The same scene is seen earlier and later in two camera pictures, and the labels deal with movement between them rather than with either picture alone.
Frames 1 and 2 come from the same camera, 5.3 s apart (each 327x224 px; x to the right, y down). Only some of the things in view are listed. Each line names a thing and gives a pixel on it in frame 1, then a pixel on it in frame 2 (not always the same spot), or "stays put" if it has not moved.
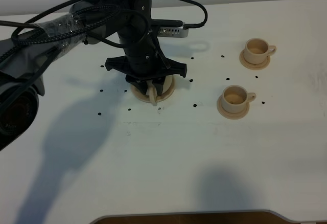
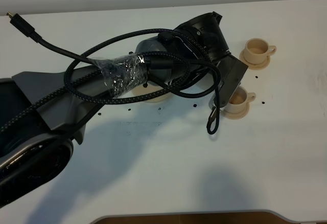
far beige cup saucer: [253, 66] stays put
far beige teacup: [257, 50] stays put
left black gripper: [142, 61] to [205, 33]
